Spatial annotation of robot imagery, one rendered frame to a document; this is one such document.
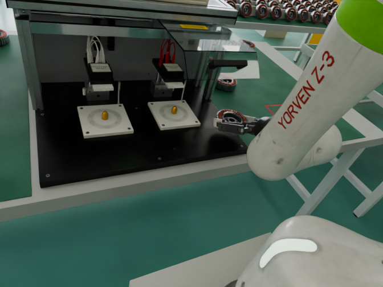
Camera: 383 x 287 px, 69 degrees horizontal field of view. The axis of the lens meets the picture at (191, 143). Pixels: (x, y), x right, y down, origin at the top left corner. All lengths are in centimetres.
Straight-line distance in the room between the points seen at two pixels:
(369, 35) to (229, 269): 45
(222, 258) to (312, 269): 28
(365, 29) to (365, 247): 25
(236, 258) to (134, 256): 96
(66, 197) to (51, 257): 79
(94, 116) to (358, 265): 80
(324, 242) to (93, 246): 130
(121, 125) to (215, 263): 53
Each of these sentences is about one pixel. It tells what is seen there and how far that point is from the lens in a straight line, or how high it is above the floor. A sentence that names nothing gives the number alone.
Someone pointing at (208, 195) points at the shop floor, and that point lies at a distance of 181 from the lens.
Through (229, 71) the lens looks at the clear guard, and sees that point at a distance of 83.
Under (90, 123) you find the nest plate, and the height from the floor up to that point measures 78.
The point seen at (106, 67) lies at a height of 92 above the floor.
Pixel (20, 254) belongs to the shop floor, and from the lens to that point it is 159.
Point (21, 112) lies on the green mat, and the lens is 105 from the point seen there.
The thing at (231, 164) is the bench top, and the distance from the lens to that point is 93.
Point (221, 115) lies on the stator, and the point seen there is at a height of 84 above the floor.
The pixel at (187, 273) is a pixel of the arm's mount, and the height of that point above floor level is 85.
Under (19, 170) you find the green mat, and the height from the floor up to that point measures 75.
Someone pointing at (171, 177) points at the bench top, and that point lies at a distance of 83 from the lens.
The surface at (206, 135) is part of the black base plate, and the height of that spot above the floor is 77.
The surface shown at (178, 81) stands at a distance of 100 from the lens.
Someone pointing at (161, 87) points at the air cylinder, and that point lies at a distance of 109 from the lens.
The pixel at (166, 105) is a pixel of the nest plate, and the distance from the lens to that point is 104.
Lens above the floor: 136
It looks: 40 degrees down
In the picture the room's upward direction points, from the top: 16 degrees clockwise
